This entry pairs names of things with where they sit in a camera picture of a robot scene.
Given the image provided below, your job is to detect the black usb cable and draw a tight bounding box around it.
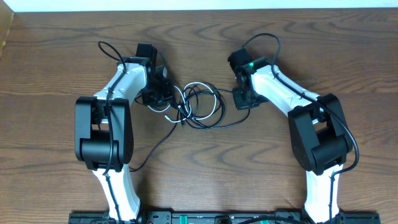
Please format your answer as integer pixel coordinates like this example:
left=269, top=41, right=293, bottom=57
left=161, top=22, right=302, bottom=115
left=129, top=85, right=251, bottom=172

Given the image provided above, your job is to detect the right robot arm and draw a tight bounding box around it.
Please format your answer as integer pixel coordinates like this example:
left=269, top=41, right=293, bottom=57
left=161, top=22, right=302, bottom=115
left=228, top=47, right=353, bottom=223

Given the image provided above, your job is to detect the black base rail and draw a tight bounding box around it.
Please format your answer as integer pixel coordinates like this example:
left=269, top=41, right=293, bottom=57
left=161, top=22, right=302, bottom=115
left=68, top=210, right=381, bottom=224

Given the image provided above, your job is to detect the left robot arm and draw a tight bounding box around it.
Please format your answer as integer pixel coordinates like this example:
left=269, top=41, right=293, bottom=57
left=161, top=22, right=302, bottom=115
left=69, top=43, right=175, bottom=223

